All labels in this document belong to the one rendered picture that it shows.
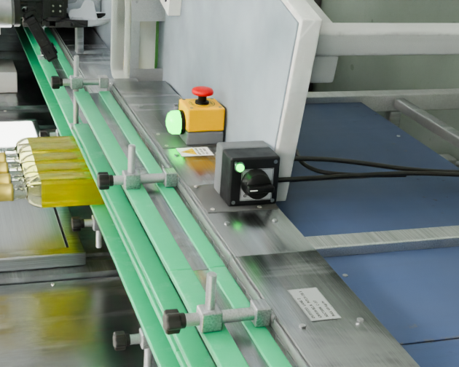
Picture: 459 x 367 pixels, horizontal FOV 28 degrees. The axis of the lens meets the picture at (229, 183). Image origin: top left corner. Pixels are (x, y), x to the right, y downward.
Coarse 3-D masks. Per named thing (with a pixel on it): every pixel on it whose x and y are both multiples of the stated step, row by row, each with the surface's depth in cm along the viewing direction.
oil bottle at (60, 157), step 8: (64, 152) 195; (72, 152) 196; (80, 152) 196; (24, 160) 190; (32, 160) 190; (40, 160) 190; (48, 160) 190; (56, 160) 191; (64, 160) 191; (72, 160) 192; (80, 160) 192; (24, 168) 190
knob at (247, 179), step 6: (246, 174) 139; (252, 174) 138; (258, 174) 138; (264, 174) 138; (246, 180) 138; (252, 180) 137; (258, 180) 138; (264, 180) 138; (246, 186) 138; (252, 186) 137; (258, 186) 137; (264, 186) 137; (270, 186) 137; (246, 192) 138; (252, 192) 137; (258, 192) 137; (264, 192) 137; (252, 198) 139; (258, 198) 139
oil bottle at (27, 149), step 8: (32, 144) 198; (40, 144) 198; (48, 144) 199; (56, 144) 199; (64, 144) 199; (72, 144) 200; (24, 152) 194; (32, 152) 194; (40, 152) 195; (48, 152) 195; (56, 152) 196
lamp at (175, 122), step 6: (168, 114) 166; (174, 114) 165; (180, 114) 166; (168, 120) 166; (174, 120) 165; (180, 120) 165; (168, 126) 166; (174, 126) 165; (180, 126) 165; (174, 132) 166; (180, 132) 166
